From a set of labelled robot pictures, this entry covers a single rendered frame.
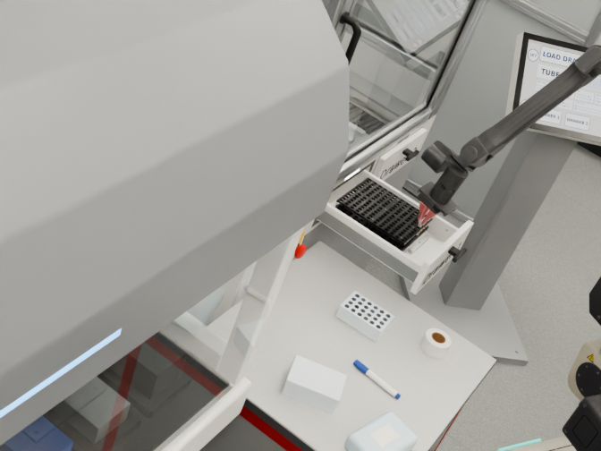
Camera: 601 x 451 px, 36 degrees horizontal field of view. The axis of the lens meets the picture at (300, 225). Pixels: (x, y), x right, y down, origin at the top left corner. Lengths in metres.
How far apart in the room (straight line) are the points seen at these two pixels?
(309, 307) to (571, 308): 2.04
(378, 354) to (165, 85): 1.29
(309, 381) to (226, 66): 1.01
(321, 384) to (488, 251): 1.63
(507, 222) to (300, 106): 2.22
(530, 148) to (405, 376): 1.30
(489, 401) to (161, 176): 2.54
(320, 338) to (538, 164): 1.39
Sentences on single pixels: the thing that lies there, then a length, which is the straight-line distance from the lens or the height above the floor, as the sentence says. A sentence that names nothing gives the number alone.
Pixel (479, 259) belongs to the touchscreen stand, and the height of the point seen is 0.30.
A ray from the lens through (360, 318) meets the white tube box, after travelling 2.35.
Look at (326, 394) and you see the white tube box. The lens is 2.12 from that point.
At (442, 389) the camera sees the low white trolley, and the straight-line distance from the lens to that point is 2.34.
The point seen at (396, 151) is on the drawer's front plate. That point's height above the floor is 0.93.
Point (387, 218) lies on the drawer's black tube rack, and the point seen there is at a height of 0.90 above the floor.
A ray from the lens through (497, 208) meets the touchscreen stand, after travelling 3.51.
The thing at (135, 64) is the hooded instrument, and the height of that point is 1.72.
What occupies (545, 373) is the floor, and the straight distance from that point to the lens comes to 3.82.
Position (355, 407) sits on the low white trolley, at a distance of 2.19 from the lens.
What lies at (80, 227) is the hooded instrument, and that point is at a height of 1.61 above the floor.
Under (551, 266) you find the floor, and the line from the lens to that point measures 4.41.
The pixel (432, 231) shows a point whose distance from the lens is 2.67.
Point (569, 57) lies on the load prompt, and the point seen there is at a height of 1.16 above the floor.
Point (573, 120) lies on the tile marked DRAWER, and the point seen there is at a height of 1.00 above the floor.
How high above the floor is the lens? 2.30
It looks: 36 degrees down
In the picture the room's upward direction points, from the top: 21 degrees clockwise
